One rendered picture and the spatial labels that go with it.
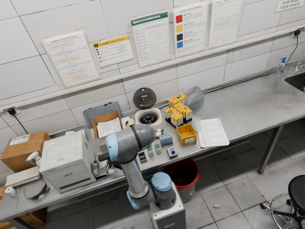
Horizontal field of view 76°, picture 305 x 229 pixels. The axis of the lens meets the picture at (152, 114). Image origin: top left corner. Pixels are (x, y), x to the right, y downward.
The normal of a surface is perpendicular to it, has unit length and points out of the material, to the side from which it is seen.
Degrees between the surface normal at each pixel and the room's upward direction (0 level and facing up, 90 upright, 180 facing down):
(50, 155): 0
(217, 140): 1
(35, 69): 90
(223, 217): 0
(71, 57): 93
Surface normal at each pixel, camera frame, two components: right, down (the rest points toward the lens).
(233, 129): -0.14, -0.73
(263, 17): 0.29, 0.61
